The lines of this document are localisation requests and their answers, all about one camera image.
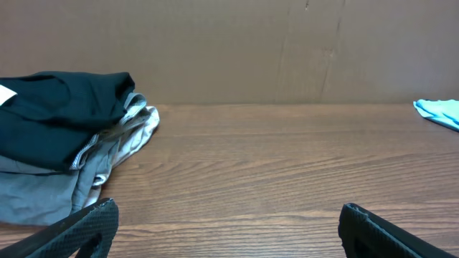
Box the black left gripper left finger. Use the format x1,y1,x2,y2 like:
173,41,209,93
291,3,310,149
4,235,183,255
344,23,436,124
1,198,119,258

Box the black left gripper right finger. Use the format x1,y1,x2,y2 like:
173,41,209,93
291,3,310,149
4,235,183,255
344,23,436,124
338,203,456,258

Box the light blue printed t-shirt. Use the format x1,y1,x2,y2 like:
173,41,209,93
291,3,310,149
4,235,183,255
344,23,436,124
413,100,459,132

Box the folded grey garment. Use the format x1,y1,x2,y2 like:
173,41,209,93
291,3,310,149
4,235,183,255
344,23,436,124
1,93,149,226

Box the folded black garment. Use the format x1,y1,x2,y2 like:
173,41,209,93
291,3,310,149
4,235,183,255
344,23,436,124
1,71,135,171

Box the folded cream garment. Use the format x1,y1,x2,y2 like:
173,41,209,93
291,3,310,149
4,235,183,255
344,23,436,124
72,106,160,211

